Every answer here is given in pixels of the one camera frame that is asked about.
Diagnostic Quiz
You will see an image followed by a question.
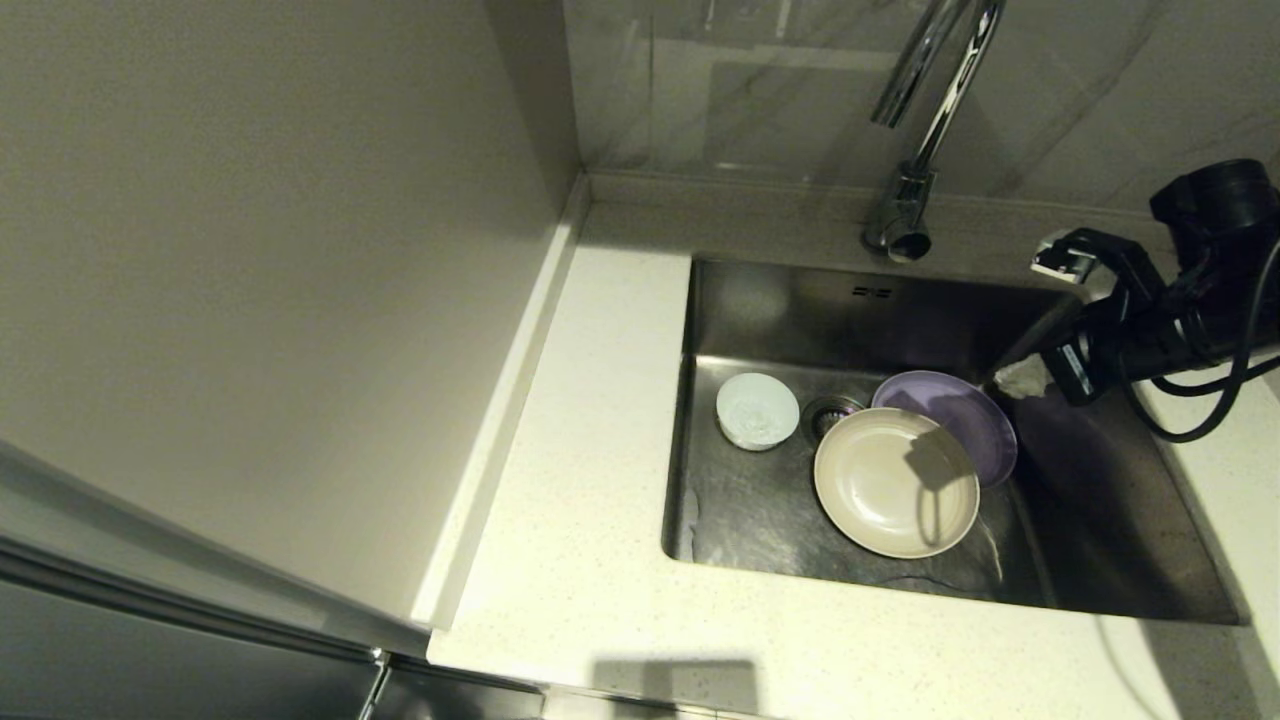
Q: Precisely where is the purple plastic plate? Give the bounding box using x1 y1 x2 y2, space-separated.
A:
871 370 1019 490

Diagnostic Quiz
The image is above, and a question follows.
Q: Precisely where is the beige plastic plate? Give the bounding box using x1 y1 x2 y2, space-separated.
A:
813 406 982 560

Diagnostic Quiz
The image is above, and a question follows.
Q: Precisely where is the chrome kitchen faucet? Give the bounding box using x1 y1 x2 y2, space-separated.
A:
862 0 1007 264

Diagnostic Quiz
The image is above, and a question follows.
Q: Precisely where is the small white bowl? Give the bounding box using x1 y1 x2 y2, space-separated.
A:
715 372 801 452

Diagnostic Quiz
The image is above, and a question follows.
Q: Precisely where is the metal sink drain strainer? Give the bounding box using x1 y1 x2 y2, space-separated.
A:
802 394 866 446

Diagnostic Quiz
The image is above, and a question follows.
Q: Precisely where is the stainless steel sink basin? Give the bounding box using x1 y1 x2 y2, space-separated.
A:
660 250 1249 629

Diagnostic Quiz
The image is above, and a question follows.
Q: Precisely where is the white edge trim strip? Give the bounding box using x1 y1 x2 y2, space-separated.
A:
412 172 593 633

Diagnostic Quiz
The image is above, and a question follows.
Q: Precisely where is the tall beige cabinet side panel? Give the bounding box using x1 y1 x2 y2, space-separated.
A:
0 0 583 651

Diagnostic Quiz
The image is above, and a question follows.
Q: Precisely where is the metal door trim strip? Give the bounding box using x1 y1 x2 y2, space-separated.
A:
0 535 391 666

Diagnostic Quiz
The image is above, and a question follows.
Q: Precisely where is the grey glossy cabinet door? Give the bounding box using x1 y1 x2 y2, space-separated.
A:
0 560 546 720

